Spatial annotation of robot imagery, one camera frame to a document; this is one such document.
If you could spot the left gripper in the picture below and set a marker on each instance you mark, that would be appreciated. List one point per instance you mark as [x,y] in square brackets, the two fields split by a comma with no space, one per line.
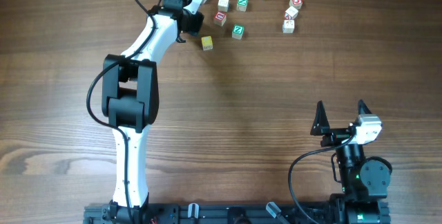
[196,28]

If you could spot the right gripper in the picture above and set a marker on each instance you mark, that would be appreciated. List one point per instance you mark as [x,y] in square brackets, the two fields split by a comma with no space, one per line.
[321,126]

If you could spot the green N block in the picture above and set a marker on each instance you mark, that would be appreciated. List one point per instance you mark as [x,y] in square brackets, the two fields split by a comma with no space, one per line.
[242,5]

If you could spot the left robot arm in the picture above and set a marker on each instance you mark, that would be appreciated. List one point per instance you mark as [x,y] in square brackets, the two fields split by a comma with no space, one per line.
[130,101]

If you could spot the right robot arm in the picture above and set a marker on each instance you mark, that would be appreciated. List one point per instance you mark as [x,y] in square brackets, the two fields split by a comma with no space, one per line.
[364,179]

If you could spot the yellow block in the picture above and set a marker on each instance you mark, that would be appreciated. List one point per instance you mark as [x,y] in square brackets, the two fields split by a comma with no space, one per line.
[207,43]

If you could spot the red U block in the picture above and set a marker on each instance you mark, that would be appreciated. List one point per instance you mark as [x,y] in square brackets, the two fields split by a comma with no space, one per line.
[220,18]

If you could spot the plain wooden block blue side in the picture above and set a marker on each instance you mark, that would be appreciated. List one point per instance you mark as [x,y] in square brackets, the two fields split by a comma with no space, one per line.
[223,5]

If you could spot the green Z block centre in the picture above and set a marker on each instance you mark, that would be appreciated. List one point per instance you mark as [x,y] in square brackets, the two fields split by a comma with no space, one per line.
[237,31]

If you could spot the white picture block right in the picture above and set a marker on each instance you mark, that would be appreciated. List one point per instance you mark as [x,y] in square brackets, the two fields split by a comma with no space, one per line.
[288,26]

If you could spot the white block red side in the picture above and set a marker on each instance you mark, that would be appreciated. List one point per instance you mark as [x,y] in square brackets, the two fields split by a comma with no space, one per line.
[291,13]

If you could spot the red letter block right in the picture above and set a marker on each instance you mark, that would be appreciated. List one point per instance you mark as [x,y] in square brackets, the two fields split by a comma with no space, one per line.
[297,4]

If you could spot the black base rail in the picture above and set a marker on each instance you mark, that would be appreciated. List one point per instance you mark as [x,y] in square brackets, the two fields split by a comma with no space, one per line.
[321,212]

